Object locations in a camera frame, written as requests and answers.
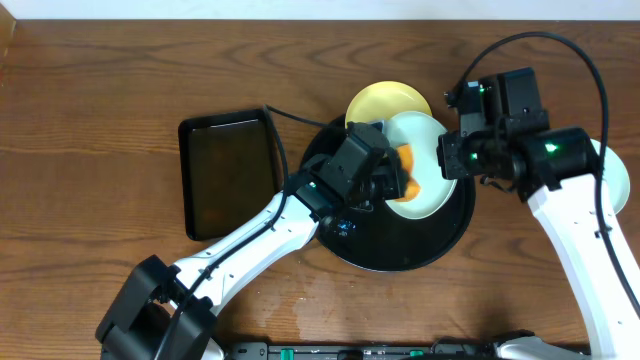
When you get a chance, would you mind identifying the orange green sponge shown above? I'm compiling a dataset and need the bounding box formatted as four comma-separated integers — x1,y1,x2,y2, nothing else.
388,144,421,202

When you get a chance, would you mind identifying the light green plate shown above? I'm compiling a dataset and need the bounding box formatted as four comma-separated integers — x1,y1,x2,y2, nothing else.
602,147,631,217
385,111,457,220

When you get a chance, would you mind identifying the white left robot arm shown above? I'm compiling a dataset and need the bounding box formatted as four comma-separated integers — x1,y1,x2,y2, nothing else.
95,123,418,359

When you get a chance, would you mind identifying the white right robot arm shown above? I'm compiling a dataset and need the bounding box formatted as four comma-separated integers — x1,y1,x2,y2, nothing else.
437,68,639,359

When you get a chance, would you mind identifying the black round tray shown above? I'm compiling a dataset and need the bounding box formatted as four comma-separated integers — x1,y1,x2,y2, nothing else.
298,114,477,273

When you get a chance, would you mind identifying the black rectangular water tray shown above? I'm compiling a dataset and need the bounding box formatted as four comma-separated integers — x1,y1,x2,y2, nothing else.
178,109,282,241

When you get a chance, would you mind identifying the yellow plate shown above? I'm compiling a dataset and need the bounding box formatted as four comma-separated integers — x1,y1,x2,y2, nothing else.
345,81,432,123

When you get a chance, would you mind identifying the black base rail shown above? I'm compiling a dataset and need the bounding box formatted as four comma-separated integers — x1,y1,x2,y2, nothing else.
224,342,496,360

